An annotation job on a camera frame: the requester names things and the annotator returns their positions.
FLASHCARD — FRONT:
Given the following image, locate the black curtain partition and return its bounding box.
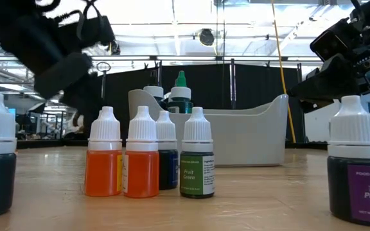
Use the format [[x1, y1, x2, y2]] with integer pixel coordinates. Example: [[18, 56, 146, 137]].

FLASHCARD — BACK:
[[87, 64, 304, 147]]

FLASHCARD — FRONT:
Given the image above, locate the small fruit green bottle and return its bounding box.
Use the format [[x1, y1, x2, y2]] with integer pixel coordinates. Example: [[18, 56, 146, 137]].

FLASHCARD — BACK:
[[179, 107, 216, 199]]

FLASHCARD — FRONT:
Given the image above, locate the black table frame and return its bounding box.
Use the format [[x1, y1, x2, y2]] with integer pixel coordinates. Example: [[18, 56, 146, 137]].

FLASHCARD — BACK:
[[16, 139, 330, 151]]

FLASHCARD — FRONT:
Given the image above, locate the large black food coloring bottle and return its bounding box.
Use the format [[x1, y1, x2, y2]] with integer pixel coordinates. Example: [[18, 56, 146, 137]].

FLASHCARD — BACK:
[[143, 70, 166, 110]]

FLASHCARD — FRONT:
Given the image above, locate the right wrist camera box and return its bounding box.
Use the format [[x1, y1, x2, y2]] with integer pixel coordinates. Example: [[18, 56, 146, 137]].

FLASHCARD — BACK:
[[309, 18, 351, 62]]

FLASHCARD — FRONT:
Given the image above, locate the small taro purple bottle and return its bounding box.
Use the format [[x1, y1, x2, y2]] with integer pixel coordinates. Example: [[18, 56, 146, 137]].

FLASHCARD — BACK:
[[326, 94, 370, 227]]

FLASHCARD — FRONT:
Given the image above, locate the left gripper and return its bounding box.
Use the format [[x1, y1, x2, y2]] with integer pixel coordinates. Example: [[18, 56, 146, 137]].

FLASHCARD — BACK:
[[58, 72, 107, 130]]

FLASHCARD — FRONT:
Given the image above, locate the small orange bottle white label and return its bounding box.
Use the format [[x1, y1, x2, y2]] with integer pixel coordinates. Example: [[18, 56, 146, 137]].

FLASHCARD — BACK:
[[122, 105, 160, 199]]

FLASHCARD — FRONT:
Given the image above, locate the grey plastic bin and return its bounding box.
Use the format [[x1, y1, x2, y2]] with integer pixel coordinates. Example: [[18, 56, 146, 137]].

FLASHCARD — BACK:
[[128, 89, 290, 167]]

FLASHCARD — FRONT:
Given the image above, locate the small dark blue bottle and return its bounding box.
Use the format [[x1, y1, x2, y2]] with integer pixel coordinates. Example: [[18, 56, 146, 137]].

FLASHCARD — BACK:
[[155, 110, 179, 191]]

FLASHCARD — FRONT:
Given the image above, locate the black ceiling device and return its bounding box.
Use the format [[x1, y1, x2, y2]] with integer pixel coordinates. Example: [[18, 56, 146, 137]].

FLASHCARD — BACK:
[[198, 28, 216, 47], [107, 40, 121, 56]]

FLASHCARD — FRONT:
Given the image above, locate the small orange bottle yellow label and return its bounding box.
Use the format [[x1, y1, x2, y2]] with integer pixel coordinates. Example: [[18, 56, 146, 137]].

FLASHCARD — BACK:
[[84, 106, 123, 198]]

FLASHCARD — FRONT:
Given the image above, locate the hanging black cable loop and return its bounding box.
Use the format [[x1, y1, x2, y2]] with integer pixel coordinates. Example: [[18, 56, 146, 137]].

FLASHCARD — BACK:
[[96, 62, 112, 73]]

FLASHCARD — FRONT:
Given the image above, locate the yellow cable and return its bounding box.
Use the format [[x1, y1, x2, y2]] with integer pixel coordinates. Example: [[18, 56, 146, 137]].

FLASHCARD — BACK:
[[270, 0, 297, 144]]

